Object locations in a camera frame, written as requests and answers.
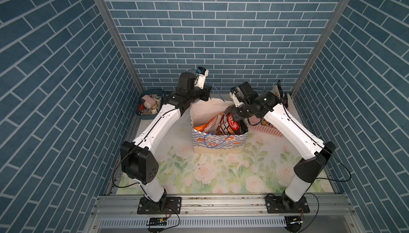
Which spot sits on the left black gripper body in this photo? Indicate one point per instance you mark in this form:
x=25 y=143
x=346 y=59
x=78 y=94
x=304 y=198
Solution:
x=196 y=93

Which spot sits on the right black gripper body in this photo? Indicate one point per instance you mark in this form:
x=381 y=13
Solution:
x=238 y=113

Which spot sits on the white checkered paper bag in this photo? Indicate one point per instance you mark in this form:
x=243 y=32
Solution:
x=200 y=113

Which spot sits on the dark red condiment packet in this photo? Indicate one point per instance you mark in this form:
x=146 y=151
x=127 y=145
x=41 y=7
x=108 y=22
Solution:
x=228 y=127

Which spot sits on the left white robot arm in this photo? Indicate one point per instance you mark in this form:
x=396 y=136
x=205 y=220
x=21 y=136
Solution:
x=138 y=156

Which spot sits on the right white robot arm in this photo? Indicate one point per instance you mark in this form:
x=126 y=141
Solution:
x=314 y=152

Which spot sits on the pink perforated plastic basket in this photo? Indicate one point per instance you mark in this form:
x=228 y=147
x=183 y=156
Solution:
x=268 y=129

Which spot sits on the teal stationery tray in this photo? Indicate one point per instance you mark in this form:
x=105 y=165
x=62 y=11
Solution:
x=149 y=114

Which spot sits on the floral table mat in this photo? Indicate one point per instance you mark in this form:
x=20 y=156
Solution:
x=266 y=164

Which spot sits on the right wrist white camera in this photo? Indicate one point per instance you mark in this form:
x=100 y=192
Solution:
x=243 y=94

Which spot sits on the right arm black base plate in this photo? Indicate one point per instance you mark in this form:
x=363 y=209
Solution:
x=281 y=204

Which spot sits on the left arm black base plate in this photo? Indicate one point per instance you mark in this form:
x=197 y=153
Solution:
x=166 y=205

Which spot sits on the aluminium mounting rail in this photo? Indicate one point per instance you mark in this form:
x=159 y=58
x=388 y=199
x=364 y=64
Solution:
x=224 y=213

